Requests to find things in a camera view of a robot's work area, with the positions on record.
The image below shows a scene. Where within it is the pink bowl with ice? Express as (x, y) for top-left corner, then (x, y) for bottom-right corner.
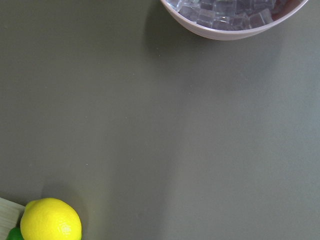
(160, 0), (308, 41)

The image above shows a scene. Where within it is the yellow lemon near bowl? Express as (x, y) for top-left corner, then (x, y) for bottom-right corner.
(20, 198), (82, 240)

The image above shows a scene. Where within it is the wooden cutting board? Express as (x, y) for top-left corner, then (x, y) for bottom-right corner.
(0, 197), (25, 240)

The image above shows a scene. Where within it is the green lime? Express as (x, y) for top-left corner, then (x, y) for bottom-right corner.
(6, 227), (24, 240)

